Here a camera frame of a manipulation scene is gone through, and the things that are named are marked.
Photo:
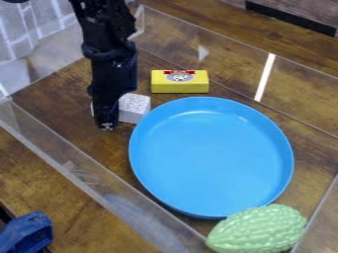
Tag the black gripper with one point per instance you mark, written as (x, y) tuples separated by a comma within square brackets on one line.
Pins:
[(107, 24)]

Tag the white speckled foam block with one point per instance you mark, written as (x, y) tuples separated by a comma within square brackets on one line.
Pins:
[(134, 106)]

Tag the blue round tray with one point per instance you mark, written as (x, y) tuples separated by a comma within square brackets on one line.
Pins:
[(210, 156)]

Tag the yellow rectangular box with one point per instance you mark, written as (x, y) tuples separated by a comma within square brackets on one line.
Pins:
[(179, 81)]

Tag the white patterned cloth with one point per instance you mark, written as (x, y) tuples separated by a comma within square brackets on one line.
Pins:
[(27, 22)]

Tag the green bumpy gourd toy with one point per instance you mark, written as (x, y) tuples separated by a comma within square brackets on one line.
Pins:
[(260, 230)]

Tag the clear acrylic enclosure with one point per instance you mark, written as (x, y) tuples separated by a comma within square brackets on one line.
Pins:
[(67, 169)]

